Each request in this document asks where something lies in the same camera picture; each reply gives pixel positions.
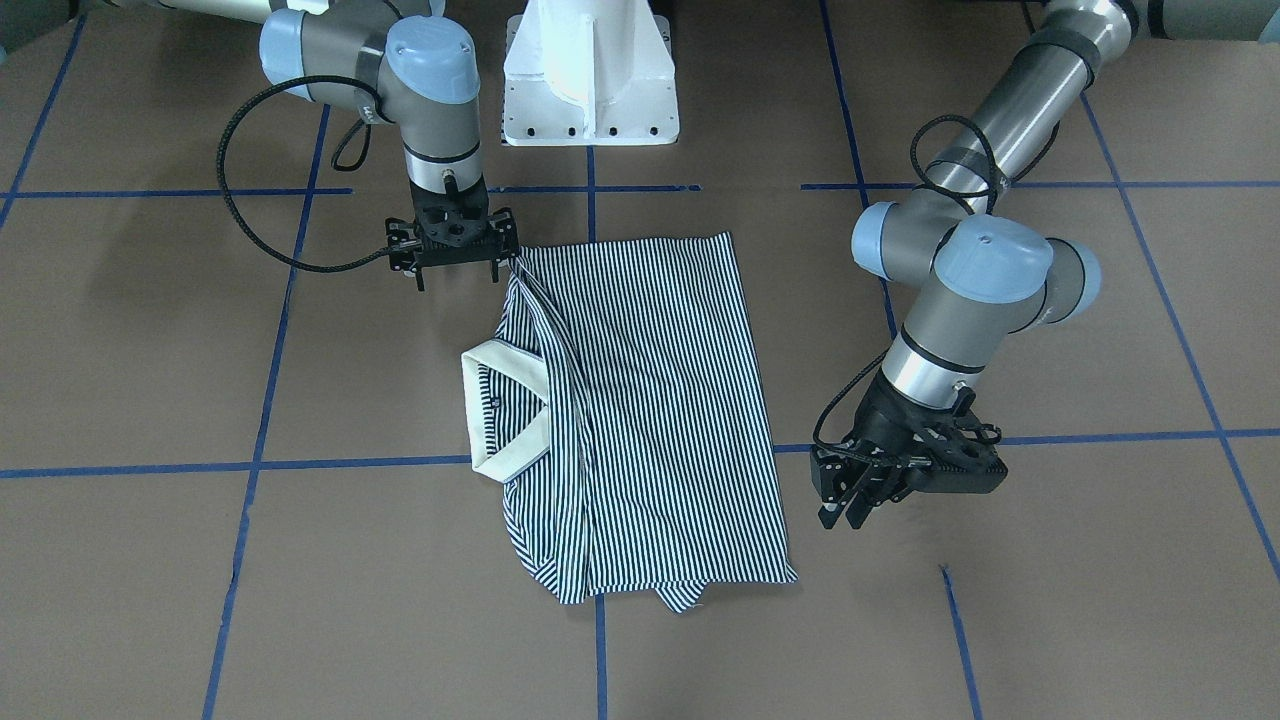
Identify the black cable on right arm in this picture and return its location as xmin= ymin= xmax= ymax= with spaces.
xmin=216 ymin=76 xmax=401 ymax=274

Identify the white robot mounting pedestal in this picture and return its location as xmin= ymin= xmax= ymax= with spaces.
xmin=500 ymin=1 xmax=681 ymax=147

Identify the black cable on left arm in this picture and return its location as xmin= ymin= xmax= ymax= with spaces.
xmin=812 ymin=113 xmax=1061 ymax=451

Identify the navy white striped polo shirt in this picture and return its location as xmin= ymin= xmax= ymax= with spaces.
xmin=461 ymin=233 xmax=797 ymax=612

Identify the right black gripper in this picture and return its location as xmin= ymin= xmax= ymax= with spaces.
xmin=385 ymin=179 xmax=521 ymax=293

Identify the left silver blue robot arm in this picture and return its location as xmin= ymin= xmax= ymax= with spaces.
xmin=810 ymin=1 xmax=1277 ymax=529

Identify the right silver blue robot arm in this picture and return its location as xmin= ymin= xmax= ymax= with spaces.
xmin=172 ymin=1 xmax=520 ymax=284

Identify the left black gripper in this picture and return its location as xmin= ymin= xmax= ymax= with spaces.
xmin=810 ymin=372 xmax=1009 ymax=530

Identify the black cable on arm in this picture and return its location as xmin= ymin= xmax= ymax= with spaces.
xmin=812 ymin=113 xmax=1061 ymax=451
xmin=216 ymin=76 xmax=401 ymax=274

